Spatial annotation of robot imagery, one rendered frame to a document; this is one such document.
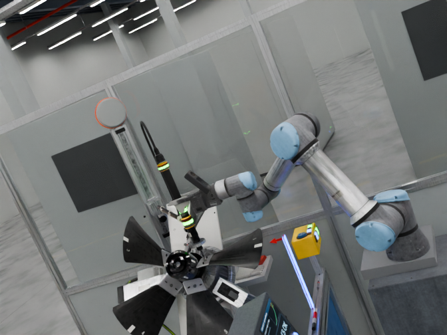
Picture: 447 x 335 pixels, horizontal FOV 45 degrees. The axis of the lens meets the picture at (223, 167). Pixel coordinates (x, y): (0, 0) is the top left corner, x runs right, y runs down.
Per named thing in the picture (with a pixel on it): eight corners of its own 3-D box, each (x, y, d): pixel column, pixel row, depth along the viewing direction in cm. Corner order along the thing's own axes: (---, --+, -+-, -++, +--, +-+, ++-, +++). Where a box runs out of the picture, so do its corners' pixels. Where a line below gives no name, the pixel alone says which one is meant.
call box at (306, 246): (302, 247, 250) (294, 227, 248) (322, 242, 247) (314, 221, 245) (298, 263, 235) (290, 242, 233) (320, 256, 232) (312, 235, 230)
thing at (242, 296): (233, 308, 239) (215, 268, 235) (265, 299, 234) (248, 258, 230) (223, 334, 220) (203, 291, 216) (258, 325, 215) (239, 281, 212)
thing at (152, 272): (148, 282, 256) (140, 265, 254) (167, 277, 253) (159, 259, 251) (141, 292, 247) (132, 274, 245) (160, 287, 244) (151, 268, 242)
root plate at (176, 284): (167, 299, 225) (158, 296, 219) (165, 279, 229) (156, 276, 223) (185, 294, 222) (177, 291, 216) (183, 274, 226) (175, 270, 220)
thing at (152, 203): (151, 215, 281) (144, 201, 279) (163, 209, 283) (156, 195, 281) (155, 218, 271) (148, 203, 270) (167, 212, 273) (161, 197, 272)
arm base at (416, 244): (433, 237, 192) (425, 213, 190) (426, 259, 180) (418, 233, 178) (391, 242, 200) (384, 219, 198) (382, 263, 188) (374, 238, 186)
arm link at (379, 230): (413, 223, 177) (300, 106, 185) (396, 246, 167) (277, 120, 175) (389, 239, 186) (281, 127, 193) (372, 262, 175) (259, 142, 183)
